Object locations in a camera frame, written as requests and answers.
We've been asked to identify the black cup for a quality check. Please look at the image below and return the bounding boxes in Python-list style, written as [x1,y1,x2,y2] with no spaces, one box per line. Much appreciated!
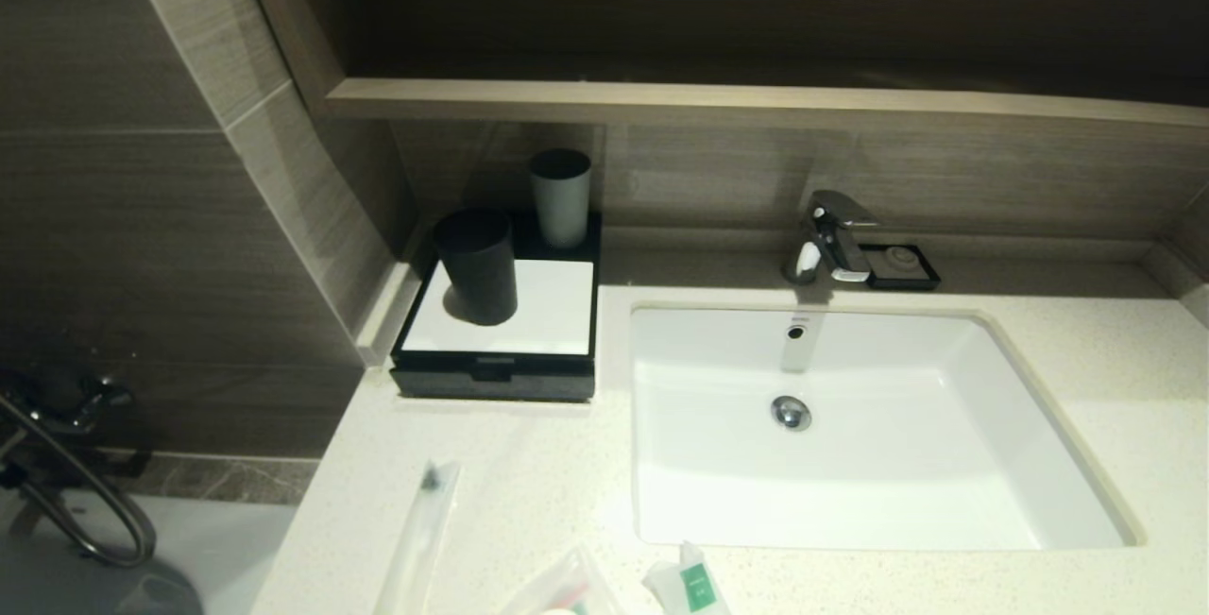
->
[434,209,519,327]

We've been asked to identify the black box with white lid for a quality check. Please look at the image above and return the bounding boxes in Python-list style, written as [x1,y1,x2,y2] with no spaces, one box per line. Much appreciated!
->
[389,209,603,403]

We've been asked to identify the grey cup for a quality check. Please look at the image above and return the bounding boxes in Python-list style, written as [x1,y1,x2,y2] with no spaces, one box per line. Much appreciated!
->
[529,148,593,250]

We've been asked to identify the chrome drain stopper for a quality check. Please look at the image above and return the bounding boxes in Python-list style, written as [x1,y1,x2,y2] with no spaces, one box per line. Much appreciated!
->
[771,395,813,433]

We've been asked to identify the chrome faucet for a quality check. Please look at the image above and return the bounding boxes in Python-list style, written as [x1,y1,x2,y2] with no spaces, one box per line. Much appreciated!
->
[782,189,882,286]

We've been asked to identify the black soap dish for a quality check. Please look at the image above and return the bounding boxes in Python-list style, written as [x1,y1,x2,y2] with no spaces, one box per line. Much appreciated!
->
[858,243,943,292]

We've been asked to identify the clear plastic packet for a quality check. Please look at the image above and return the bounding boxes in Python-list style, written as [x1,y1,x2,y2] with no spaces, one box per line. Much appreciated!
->
[499,544,626,615]

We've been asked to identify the toothbrush in clear packet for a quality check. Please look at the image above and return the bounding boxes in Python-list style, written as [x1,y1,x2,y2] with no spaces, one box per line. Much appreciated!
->
[373,460,464,615]

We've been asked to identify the white sink basin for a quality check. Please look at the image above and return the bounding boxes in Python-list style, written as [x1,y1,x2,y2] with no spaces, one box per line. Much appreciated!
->
[627,303,1146,555]

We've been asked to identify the chrome bath valve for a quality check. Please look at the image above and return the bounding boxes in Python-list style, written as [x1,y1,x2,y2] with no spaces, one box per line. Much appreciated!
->
[0,365,138,436]

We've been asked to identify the wooden wall shelf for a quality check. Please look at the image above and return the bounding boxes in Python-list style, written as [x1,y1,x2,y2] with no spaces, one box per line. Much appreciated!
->
[321,77,1209,131]

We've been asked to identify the metal shower hose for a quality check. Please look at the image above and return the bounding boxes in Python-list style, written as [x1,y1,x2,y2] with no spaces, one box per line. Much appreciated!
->
[0,393,158,569]

